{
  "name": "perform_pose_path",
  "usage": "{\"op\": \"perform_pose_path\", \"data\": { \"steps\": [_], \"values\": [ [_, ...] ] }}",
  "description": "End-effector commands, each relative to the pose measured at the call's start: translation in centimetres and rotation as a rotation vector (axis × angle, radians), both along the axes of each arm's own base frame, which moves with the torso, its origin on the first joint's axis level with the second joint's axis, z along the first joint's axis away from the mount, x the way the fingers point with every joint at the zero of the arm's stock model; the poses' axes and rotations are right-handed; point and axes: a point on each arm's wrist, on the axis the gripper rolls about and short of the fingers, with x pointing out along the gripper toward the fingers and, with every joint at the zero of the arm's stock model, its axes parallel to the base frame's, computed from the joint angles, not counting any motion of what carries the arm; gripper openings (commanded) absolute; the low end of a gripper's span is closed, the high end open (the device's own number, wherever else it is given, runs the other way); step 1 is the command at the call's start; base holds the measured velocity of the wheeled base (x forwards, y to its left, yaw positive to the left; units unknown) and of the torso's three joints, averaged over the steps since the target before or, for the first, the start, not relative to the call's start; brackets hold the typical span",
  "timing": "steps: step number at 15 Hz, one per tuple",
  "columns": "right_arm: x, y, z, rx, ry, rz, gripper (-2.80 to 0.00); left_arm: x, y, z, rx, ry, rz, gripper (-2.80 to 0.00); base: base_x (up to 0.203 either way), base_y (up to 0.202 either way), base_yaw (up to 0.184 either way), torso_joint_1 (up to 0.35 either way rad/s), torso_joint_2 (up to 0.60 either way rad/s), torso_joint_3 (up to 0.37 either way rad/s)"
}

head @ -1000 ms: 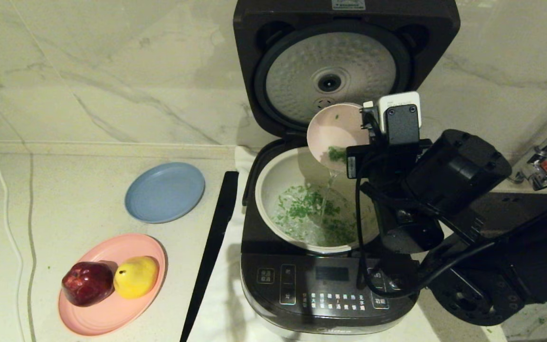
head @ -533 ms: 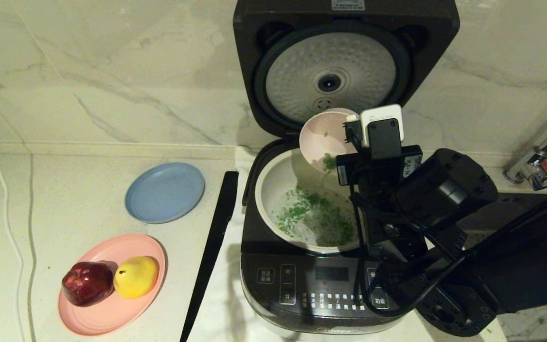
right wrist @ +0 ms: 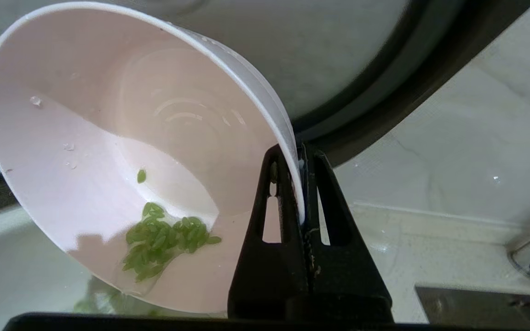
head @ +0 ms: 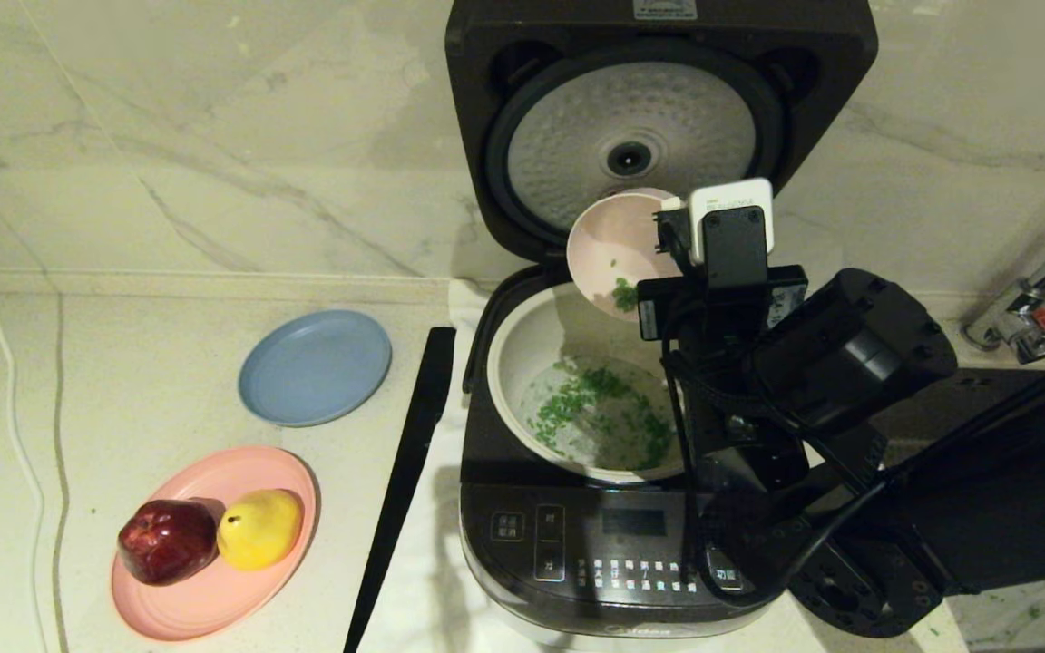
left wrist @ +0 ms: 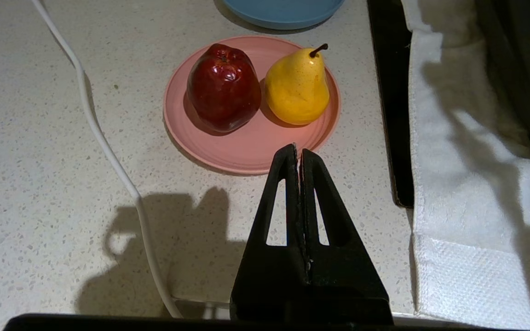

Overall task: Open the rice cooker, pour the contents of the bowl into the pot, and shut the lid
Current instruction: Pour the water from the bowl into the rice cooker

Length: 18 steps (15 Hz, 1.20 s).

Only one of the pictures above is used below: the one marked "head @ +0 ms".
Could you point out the chopped green onion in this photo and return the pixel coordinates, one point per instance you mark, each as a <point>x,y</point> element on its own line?
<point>577,399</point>

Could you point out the white inner pot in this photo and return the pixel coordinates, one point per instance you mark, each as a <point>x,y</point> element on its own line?
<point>522,363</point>

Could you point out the red apple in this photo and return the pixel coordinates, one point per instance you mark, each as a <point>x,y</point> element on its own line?
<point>167,542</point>

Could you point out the white cloth with green specks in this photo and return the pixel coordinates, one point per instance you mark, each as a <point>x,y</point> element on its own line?
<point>1030,617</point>

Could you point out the yellow pear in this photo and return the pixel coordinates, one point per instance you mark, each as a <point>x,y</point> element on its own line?
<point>261,531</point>

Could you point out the long black flat strip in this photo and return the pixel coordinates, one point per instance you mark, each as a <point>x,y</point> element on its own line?
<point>409,462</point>

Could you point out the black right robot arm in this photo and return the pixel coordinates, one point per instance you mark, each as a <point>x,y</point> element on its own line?
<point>849,354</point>

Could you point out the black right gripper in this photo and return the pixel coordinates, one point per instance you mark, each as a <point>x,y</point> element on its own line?
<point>722,308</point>

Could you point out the pink plastic plate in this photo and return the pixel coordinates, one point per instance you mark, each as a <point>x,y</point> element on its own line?
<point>205,603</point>

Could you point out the black rice cooker base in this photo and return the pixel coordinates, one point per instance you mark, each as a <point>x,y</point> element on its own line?
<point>577,553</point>

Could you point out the chrome faucet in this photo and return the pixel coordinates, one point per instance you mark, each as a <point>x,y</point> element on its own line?
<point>1017,331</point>

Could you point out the blue plastic plate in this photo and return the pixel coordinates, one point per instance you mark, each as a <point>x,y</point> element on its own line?
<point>316,367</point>

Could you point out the pink plastic bowl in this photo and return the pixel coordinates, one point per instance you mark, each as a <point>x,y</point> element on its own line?
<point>609,240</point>

